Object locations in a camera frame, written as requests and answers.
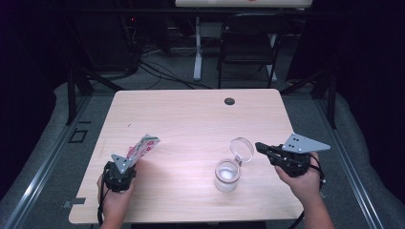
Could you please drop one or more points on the pink printed clear plastic bag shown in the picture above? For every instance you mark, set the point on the pink printed clear plastic bag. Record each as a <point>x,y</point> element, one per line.
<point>143,148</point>

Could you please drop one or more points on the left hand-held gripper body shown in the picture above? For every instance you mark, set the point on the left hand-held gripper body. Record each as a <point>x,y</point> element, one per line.
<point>119,175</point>

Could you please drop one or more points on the black metal stand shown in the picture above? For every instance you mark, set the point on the black metal stand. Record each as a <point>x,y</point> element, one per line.
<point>332,95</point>
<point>71,95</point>

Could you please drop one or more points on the person's left hand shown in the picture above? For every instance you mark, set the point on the person's left hand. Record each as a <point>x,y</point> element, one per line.
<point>116,203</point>

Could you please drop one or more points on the light desk with white legs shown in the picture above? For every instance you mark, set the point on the light desk with white legs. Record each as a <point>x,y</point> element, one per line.
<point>223,3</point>

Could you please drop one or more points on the black folding chair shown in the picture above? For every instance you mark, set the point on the black folding chair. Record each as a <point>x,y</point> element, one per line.
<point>248,38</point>

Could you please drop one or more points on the dark equipment box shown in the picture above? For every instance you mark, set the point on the dark equipment box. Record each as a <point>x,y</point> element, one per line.
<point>105,44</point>

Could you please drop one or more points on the grey tape strip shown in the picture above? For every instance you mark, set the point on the grey tape strip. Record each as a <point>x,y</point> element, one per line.
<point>74,201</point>

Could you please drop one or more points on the metal floor rail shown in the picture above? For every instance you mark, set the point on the metal floor rail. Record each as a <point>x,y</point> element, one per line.
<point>38,178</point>
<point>350,165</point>

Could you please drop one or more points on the person's right hand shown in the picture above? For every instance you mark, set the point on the person's right hand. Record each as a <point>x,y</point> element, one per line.
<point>305,187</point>

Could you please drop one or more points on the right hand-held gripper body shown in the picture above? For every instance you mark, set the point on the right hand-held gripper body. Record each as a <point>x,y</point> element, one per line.
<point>299,159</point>

